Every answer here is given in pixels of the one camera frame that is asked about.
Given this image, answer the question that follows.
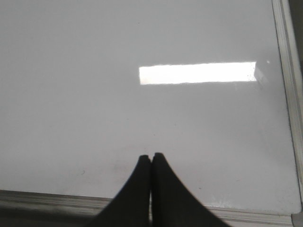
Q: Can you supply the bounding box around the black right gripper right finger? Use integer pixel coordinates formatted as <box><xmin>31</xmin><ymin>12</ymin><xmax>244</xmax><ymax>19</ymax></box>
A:
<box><xmin>151</xmin><ymin>153</ymin><xmax>228</xmax><ymax>227</ymax></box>

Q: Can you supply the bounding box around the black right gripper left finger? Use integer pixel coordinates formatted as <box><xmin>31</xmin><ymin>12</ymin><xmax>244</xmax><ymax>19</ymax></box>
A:
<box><xmin>89</xmin><ymin>155</ymin><xmax>151</xmax><ymax>227</ymax></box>

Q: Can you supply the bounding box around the white whiteboard with grey frame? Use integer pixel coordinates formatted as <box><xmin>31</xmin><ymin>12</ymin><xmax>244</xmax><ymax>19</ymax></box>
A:
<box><xmin>0</xmin><ymin>0</ymin><xmax>303</xmax><ymax>227</ymax></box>

